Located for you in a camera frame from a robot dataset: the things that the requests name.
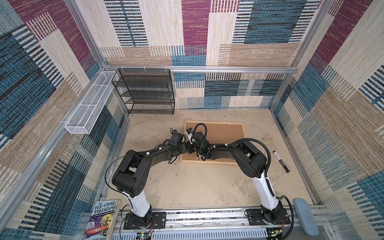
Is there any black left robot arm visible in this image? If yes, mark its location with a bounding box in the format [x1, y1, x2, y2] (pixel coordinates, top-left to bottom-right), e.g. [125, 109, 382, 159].
[112, 131, 187, 228]

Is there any grey blue padded object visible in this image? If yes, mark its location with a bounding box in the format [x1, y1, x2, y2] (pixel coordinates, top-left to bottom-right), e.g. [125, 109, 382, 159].
[294, 198, 320, 237]

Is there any aluminium front rail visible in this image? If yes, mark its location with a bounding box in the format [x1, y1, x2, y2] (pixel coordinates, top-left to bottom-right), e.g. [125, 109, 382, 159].
[107, 205, 331, 240]

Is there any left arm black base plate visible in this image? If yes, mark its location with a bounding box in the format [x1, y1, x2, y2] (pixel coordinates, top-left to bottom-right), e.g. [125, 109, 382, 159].
[123, 212, 167, 230]

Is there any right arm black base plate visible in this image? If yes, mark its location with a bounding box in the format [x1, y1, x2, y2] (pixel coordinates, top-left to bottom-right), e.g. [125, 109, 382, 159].
[244, 209, 292, 226]

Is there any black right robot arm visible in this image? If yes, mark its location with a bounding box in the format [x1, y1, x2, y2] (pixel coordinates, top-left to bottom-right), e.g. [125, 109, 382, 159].
[186, 129, 284, 224]

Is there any colourful treehouse book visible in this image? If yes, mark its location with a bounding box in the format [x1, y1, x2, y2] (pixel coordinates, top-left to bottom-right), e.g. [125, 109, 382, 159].
[83, 200, 121, 240]

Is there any light wooden picture frame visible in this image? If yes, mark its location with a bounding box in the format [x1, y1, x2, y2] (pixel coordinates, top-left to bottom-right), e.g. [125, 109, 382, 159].
[179, 120, 246, 166]

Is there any black corrugated cable hose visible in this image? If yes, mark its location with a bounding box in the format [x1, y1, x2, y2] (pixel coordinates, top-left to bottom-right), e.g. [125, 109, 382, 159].
[193, 122, 295, 240]

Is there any black wire mesh shelf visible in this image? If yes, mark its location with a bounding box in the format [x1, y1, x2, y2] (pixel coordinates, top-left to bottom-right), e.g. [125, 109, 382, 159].
[112, 69, 176, 115]

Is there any black marker pen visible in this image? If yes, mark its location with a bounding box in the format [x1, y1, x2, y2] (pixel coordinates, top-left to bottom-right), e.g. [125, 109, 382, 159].
[273, 151, 290, 173]

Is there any white wire mesh basket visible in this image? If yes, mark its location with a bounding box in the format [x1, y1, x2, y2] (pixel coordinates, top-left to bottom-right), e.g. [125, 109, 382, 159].
[65, 71, 116, 135]

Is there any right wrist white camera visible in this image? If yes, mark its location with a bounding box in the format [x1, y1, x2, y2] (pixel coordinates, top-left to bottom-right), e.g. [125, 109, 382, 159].
[185, 128, 194, 144]

